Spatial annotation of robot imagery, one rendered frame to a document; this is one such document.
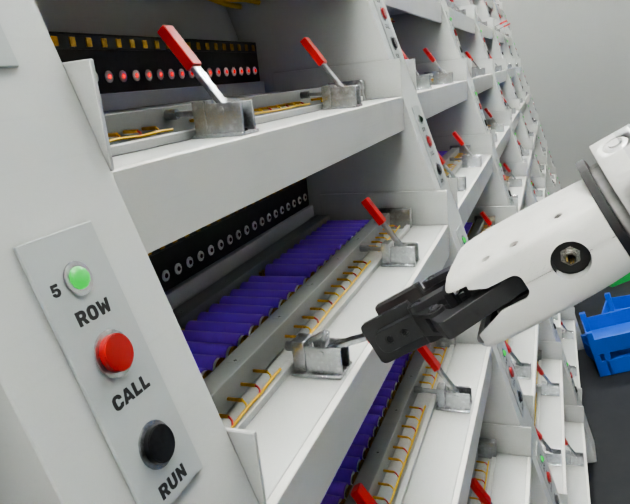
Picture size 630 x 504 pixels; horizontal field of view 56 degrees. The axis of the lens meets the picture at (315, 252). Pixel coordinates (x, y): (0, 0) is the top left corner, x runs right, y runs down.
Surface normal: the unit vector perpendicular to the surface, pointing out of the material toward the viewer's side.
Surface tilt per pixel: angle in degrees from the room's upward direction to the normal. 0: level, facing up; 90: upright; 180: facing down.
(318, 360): 90
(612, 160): 39
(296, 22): 90
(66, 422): 90
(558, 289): 92
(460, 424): 17
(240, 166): 107
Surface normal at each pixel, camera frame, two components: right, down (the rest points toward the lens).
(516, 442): -0.36, 0.29
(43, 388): 0.86, -0.27
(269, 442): -0.10, -0.96
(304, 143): 0.93, 0.00
